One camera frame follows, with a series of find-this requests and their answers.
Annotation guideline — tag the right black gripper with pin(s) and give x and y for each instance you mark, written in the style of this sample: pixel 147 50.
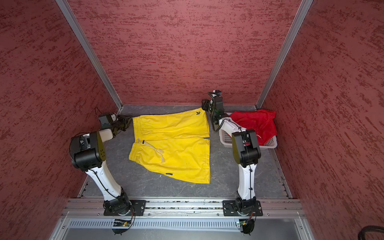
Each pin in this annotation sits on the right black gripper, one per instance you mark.
pixel 206 105

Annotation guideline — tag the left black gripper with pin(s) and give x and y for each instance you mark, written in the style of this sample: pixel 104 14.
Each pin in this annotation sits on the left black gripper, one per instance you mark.
pixel 126 120

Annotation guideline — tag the white plastic laundry basket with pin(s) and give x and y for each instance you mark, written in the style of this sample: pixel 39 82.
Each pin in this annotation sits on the white plastic laundry basket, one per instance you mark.
pixel 226 138

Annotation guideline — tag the yellow shorts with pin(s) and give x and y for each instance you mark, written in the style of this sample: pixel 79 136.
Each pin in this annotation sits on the yellow shorts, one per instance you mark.
pixel 175 145

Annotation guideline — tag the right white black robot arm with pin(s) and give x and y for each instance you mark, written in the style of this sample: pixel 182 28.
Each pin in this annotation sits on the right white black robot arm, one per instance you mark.
pixel 246 150

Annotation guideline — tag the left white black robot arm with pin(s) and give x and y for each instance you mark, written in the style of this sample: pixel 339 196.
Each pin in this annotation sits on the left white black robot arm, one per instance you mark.
pixel 88 154

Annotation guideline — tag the red shorts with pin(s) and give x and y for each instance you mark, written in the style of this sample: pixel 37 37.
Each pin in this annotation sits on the red shorts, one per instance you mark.
pixel 261 121

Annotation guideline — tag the left small circuit board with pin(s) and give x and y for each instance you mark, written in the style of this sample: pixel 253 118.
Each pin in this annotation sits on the left small circuit board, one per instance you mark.
pixel 122 223

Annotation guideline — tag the small circuit board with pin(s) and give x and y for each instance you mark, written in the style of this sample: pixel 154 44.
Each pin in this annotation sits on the small circuit board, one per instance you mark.
pixel 243 223
pixel 122 223

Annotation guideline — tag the right small circuit board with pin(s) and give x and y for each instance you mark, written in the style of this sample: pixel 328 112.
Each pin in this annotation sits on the right small circuit board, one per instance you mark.
pixel 243 223

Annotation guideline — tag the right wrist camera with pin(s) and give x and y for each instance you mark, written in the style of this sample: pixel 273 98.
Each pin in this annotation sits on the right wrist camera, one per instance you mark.
pixel 216 93

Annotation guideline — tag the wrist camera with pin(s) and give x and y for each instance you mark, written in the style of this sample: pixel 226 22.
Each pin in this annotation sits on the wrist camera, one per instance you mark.
pixel 107 120
pixel 216 93

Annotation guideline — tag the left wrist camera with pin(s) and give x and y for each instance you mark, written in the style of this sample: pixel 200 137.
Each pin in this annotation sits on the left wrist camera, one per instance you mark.
pixel 107 120

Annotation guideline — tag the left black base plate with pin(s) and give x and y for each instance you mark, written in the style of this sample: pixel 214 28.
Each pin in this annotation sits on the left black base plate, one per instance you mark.
pixel 136 208

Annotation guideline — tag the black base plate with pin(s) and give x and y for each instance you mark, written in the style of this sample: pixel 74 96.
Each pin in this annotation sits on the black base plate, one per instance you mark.
pixel 136 208
pixel 229 207

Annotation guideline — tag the left corner aluminium post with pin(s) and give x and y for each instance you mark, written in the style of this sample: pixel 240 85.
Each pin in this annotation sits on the left corner aluminium post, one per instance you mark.
pixel 79 33

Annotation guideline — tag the corner aluminium post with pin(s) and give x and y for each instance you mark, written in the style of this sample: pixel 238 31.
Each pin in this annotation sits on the corner aluminium post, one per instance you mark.
pixel 79 33
pixel 290 37

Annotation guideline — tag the aluminium frame rail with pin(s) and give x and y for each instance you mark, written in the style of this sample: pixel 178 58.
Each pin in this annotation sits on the aluminium frame rail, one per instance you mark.
pixel 200 208

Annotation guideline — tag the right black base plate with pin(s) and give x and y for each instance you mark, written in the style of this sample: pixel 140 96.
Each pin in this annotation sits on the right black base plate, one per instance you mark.
pixel 229 207

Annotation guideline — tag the white perforated cable duct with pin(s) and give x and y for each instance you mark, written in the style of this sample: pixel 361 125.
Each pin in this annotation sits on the white perforated cable duct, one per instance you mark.
pixel 170 224

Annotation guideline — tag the right corner aluminium post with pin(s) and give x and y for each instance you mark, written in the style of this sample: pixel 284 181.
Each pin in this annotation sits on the right corner aluminium post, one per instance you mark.
pixel 290 37

